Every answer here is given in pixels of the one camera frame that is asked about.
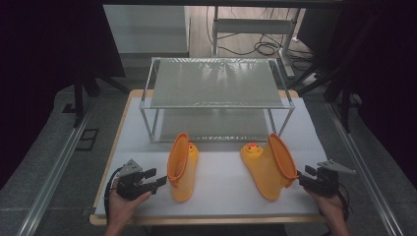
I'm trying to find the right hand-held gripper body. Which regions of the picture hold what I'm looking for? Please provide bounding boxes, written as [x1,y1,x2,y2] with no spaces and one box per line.
[311,159,357,199]

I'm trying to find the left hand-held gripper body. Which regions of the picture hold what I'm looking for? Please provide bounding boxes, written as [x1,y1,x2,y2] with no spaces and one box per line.
[115,158,155,202]

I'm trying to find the yellow duck rain boot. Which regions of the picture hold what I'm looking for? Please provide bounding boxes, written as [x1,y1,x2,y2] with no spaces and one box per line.
[166,132,201,204]
[239,132,300,202]

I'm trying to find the two-tier metal shelf rack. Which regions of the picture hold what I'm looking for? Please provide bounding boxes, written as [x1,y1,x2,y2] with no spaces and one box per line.
[139,56,296,144]

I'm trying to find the person's left hand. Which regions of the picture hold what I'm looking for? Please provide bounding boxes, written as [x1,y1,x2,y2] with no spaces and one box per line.
[106,187,152,231]

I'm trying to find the person's right hand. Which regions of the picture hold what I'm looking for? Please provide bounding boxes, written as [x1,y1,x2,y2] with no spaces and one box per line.
[304,187,349,228]

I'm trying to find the wooden table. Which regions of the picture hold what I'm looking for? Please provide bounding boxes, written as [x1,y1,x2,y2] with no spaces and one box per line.
[89,88,329,227]

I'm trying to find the white table mat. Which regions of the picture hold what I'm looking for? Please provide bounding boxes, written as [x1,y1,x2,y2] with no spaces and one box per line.
[93,95,329,218]

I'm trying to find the black metal stand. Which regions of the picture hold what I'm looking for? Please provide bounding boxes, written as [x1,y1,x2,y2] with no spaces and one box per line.
[61,62,131,130]
[294,13,389,135]

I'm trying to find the grey cabinet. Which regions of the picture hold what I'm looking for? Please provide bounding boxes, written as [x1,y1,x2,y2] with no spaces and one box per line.
[102,4,192,55]

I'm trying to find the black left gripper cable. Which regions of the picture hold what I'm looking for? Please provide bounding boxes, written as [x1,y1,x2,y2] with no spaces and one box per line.
[103,166,125,218]

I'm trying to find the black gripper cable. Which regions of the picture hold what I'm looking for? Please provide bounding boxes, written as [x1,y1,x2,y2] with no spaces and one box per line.
[336,188,351,221]
[103,166,125,218]

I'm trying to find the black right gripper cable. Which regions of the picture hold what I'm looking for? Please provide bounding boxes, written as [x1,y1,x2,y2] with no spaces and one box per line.
[336,188,351,221]

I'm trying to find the aluminium floor rail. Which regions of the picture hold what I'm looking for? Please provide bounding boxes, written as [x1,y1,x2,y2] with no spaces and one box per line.
[15,97,96,236]
[327,101,405,236]

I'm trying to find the black floor cables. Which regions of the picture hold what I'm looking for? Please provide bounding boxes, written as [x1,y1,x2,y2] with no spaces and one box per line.
[206,5,317,73]

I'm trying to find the white metal desk frame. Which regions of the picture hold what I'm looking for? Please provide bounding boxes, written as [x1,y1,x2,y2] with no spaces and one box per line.
[211,5,302,80]

